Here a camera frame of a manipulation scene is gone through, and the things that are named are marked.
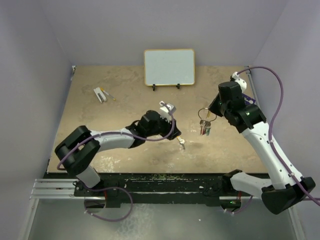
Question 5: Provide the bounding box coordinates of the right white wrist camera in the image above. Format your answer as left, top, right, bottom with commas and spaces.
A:
230, 72, 247, 93

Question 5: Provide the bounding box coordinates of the keyring with coloured key tags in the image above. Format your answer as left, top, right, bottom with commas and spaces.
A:
197, 107, 217, 136

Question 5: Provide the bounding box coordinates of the yellow tipped pen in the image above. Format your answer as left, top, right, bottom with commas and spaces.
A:
100, 87, 116, 101

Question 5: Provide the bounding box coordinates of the small whiteboard on stand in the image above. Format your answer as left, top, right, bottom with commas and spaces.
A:
143, 48, 196, 91

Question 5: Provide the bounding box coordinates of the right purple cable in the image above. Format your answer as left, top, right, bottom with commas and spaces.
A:
223, 66, 320, 216

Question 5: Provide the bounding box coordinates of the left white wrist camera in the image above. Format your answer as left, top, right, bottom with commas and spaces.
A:
158, 101, 176, 122

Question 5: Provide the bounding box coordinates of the aluminium frame rail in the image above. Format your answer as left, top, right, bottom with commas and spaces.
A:
30, 179, 75, 200

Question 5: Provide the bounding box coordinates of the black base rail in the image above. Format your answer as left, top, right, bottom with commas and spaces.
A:
42, 171, 261, 208

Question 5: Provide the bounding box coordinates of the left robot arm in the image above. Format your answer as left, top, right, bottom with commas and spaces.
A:
54, 104, 182, 196

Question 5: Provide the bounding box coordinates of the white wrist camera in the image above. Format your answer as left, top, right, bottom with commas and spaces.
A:
158, 101, 176, 122
230, 72, 247, 93

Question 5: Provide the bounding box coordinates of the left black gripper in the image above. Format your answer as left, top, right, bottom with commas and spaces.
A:
145, 113, 181, 141

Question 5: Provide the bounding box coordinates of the yellow tag key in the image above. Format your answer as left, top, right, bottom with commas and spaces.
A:
176, 136, 186, 150
205, 110, 211, 119

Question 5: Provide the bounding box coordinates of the purple card package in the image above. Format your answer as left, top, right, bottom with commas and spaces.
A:
242, 94, 256, 105

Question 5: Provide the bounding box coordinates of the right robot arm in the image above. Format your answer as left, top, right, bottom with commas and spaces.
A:
209, 80, 316, 215

